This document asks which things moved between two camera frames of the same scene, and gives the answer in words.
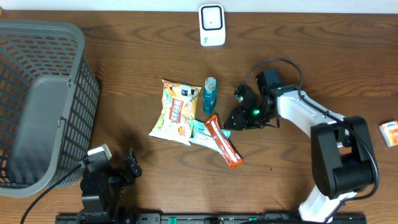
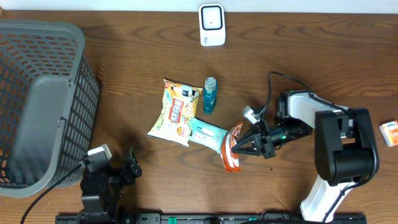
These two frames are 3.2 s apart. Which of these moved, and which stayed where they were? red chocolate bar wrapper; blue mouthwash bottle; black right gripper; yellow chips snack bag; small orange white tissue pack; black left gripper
Moved: black right gripper; red chocolate bar wrapper
Stayed: black left gripper; blue mouthwash bottle; small orange white tissue pack; yellow chips snack bag
